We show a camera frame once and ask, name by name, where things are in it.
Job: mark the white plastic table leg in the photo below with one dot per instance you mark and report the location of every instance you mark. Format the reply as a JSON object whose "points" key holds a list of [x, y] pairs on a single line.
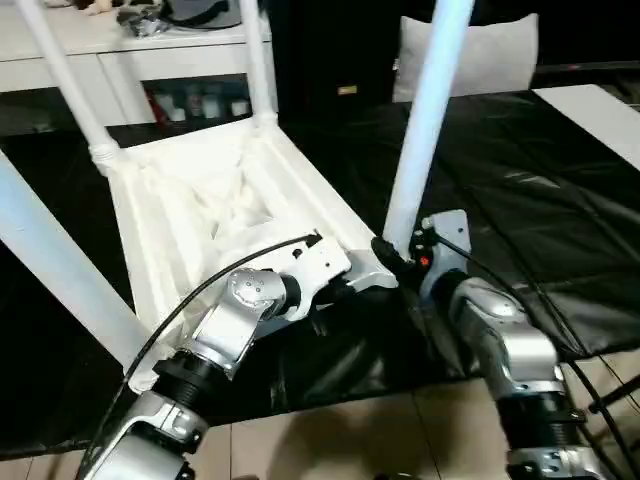
{"points": [[430, 125], [60, 260], [70, 85], [257, 65]]}

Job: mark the white plastic table top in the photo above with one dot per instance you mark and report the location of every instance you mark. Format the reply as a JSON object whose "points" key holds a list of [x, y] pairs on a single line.
{"points": [[175, 225]]}

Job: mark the black work mat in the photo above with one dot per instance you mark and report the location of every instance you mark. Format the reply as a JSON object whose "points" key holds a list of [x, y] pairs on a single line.
{"points": [[525, 175]]}

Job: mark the dark round robot body part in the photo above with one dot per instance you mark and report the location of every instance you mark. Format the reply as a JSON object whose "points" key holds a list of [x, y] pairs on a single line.
{"points": [[247, 476], [397, 475]]}

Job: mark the small white cup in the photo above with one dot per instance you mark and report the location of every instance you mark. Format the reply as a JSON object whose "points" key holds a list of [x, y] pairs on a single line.
{"points": [[239, 107]]}

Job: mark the black speaker with gold label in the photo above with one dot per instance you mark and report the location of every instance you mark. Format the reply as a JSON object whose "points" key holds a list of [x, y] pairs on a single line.
{"points": [[325, 50]]}

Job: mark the grey cushion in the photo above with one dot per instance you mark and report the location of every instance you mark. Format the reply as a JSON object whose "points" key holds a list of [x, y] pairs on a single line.
{"points": [[500, 55]]}

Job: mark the white patterned jar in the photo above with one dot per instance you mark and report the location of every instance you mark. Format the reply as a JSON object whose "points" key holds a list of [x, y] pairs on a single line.
{"points": [[211, 106]]}

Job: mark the white flat panel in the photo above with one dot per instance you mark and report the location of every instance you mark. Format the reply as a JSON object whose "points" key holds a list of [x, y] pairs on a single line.
{"points": [[595, 115]]}

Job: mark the black stand leg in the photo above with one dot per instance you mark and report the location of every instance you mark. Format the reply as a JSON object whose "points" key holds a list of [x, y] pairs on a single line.
{"points": [[615, 392]]}

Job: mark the red packet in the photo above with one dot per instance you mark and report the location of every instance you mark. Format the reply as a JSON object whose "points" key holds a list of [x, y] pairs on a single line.
{"points": [[161, 107]]}

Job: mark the grey helmet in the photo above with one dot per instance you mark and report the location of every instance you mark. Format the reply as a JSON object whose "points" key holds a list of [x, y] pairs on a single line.
{"points": [[205, 12]]}

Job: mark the white sideboard with glass doors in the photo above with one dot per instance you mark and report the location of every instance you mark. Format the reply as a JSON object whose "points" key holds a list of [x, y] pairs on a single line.
{"points": [[50, 55]]}

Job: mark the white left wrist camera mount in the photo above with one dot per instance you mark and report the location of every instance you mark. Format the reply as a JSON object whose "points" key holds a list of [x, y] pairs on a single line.
{"points": [[320, 260]]}

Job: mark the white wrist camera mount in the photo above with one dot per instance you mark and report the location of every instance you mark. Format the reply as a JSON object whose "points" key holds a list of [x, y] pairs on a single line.
{"points": [[320, 260], [452, 230]]}

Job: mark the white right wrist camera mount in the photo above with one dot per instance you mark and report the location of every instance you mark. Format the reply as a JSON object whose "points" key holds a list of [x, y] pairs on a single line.
{"points": [[452, 230]]}

